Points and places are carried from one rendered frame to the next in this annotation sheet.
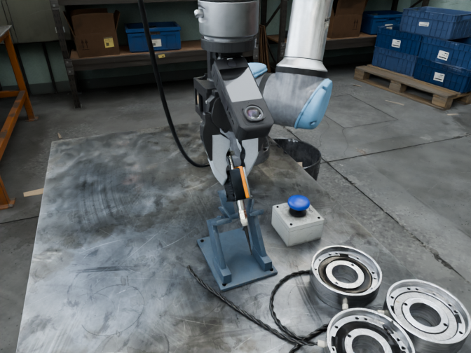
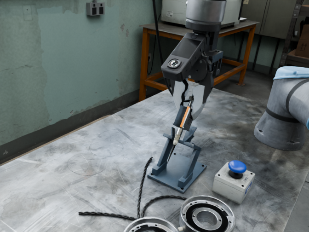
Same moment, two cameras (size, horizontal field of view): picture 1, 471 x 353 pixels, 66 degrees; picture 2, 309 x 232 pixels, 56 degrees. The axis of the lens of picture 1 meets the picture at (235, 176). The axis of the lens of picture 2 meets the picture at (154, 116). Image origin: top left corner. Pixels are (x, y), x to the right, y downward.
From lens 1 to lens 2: 44 cm
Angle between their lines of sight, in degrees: 47
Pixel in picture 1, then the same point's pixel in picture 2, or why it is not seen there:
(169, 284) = (135, 156)
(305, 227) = (227, 185)
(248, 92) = (184, 53)
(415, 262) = not seen: outside the picture
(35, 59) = (268, 48)
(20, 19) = (271, 20)
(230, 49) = (190, 26)
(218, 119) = not seen: hidden behind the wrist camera
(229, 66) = (191, 37)
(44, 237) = (126, 111)
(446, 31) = not seen: outside the picture
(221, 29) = (188, 13)
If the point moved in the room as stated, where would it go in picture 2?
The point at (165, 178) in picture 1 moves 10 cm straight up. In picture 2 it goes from (208, 122) to (213, 95)
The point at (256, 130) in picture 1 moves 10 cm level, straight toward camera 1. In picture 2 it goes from (167, 72) to (118, 78)
